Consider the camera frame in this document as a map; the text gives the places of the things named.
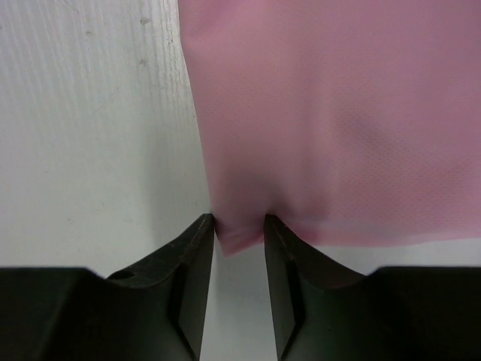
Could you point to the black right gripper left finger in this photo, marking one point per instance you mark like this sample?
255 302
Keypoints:
161 300

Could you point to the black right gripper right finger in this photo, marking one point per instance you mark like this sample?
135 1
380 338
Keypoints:
309 294

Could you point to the pink t shirt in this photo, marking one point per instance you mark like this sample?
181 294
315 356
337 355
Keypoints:
357 123

